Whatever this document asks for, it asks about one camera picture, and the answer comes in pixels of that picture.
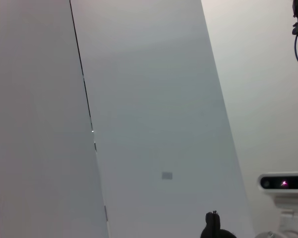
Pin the white robot neck shell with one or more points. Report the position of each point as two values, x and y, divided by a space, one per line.
288 223

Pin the grey rectangular wall sticker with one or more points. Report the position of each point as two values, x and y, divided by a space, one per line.
167 175

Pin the white head camera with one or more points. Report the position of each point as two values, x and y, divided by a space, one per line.
285 184

